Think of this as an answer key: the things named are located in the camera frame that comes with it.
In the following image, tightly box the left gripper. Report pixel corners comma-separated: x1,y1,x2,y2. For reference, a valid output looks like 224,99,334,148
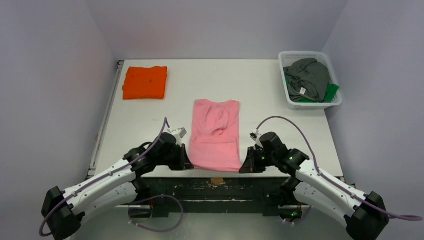
156,143,193,171

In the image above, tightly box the pink t shirt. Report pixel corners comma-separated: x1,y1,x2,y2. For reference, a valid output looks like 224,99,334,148
188,99,242,173

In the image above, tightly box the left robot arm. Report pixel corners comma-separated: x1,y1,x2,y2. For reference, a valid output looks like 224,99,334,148
41,128,194,240

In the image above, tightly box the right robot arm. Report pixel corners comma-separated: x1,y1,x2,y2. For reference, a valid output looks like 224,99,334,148
239,132,390,240

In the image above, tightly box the brown tape piece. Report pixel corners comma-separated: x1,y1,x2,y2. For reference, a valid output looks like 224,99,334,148
210,177,225,186

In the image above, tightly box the folded orange t shirt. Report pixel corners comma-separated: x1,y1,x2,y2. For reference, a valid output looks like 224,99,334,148
122,66,168,100

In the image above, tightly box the white plastic basket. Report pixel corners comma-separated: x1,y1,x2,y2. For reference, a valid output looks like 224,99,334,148
278,51,342,110

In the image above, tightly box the grey t shirt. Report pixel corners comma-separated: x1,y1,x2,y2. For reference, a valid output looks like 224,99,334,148
283,58,331,103

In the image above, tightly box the green t shirt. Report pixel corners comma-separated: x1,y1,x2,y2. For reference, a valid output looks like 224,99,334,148
285,76,339,104

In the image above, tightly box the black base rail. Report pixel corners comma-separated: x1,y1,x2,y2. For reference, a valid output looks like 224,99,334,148
130,177,311,223

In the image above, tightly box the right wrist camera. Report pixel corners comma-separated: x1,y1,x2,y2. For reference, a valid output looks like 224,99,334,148
250,131,261,146

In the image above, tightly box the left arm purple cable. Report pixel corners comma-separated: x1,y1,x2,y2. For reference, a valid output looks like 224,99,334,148
38,117,185,238

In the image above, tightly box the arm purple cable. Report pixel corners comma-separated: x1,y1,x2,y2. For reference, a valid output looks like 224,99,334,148
38,117,185,238
250,115,424,226

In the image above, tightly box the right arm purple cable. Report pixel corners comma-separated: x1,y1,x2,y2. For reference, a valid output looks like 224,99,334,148
250,115,424,226

